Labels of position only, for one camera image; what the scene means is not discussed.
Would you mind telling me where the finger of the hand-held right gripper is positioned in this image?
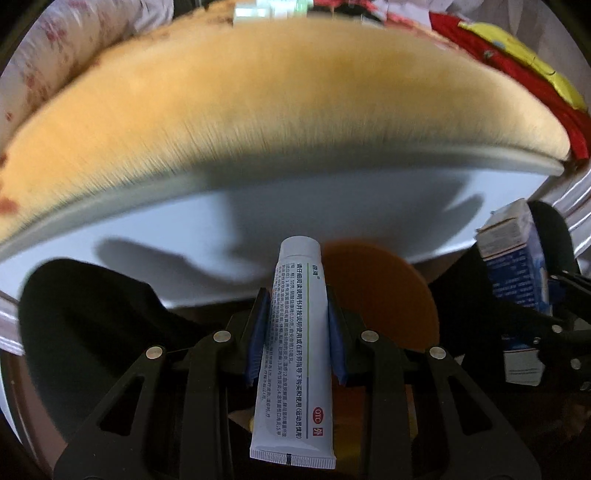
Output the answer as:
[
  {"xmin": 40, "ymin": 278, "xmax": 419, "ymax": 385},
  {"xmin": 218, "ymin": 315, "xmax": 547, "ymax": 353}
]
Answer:
[
  {"xmin": 501, "ymin": 272, "xmax": 591, "ymax": 394},
  {"xmin": 529, "ymin": 200, "xmax": 581, "ymax": 277}
]

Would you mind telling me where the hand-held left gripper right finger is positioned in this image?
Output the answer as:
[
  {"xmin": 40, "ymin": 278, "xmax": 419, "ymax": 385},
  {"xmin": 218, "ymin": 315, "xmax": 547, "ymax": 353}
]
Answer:
[{"xmin": 325, "ymin": 284, "xmax": 542, "ymax": 480}]

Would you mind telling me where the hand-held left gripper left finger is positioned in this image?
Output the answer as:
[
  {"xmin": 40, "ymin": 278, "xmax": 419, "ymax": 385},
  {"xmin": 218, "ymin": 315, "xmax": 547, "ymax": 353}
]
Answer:
[{"xmin": 53, "ymin": 287, "xmax": 273, "ymax": 480}]

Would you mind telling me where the white ointment tube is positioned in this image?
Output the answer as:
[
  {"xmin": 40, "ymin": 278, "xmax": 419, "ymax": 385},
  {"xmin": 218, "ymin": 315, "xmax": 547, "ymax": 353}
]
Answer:
[{"xmin": 250, "ymin": 236, "xmax": 337, "ymax": 469}]

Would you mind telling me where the blue and white medicine carton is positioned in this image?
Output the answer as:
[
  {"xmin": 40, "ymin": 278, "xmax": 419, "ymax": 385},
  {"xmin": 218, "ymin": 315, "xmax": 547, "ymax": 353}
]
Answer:
[{"xmin": 475, "ymin": 198, "xmax": 555, "ymax": 387}]

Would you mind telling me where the black trash bag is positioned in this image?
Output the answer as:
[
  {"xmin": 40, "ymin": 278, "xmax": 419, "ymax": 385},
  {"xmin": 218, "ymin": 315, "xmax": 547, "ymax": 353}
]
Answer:
[{"xmin": 18, "ymin": 244, "xmax": 550, "ymax": 444}]

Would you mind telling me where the orange round object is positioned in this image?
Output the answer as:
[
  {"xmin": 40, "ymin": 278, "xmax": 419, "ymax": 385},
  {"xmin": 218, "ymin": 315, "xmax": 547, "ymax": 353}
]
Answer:
[{"xmin": 321, "ymin": 239, "xmax": 440, "ymax": 462}]

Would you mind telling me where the yellow cloth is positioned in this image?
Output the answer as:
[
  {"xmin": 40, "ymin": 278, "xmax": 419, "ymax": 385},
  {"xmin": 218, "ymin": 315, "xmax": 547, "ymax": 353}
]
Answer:
[{"xmin": 457, "ymin": 21, "xmax": 588, "ymax": 112}]

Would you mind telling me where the red cloth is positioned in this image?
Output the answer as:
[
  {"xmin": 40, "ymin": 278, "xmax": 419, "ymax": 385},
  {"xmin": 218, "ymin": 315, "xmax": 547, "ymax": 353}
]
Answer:
[{"xmin": 388, "ymin": 11, "xmax": 591, "ymax": 161}]

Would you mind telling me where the yellow bed mat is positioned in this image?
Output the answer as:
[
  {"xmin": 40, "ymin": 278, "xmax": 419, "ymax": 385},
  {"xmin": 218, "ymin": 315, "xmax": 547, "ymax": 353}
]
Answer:
[{"xmin": 0, "ymin": 16, "xmax": 572, "ymax": 243}]

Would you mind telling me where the white and green box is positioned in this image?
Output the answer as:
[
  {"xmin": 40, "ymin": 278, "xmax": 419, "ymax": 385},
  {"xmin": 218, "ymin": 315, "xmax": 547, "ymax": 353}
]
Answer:
[{"xmin": 233, "ymin": 4, "xmax": 315, "ymax": 25}]

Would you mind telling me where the pink floral cloth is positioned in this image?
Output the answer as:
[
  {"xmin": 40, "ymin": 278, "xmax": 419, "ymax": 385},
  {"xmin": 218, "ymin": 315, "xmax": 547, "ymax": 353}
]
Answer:
[{"xmin": 0, "ymin": 0, "xmax": 174, "ymax": 139}]

